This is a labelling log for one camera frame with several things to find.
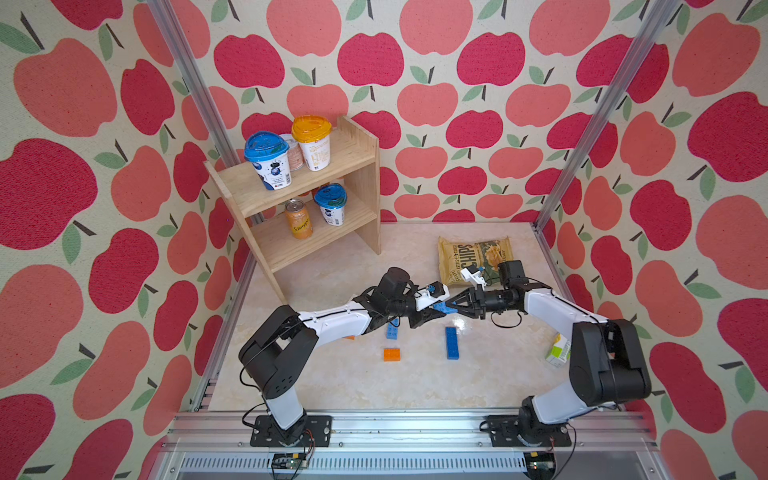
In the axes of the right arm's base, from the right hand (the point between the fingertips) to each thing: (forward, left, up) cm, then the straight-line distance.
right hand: (449, 315), depth 81 cm
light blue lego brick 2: (+1, +2, +2) cm, 3 cm away
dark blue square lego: (-2, -2, -11) cm, 11 cm away
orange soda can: (+16, +44, +18) cm, 50 cm away
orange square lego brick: (-8, +15, -12) cm, 21 cm away
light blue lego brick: (-1, +16, -11) cm, 20 cm away
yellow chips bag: (+27, -4, -6) cm, 28 cm away
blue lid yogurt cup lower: (+24, +36, +19) cm, 47 cm away
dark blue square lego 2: (-6, -3, -12) cm, 14 cm away
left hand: (0, +2, +1) cm, 2 cm away
